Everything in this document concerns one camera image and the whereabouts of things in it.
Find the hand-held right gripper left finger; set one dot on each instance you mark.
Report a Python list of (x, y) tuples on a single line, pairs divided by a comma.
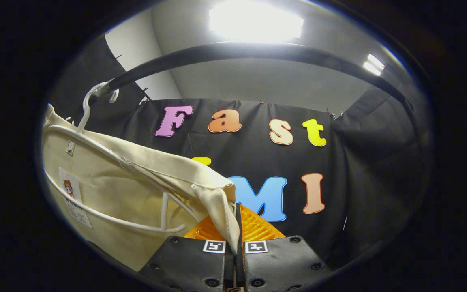
[(189, 263)]

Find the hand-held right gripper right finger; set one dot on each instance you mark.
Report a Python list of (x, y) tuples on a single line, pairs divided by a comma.
[(282, 263)]

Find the cream shirt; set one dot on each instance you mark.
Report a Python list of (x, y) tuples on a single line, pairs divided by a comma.
[(136, 202)]

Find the white clothes hanger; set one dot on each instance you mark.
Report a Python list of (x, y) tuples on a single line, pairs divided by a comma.
[(83, 117)]

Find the black clothes rack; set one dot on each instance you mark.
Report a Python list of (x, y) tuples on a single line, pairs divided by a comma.
[(258, 50)]

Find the small ceiling light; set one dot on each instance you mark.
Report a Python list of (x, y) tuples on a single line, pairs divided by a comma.
[(373, 65)]

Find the large ceiling light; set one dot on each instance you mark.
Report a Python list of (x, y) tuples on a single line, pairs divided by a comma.
[(255, 20)]

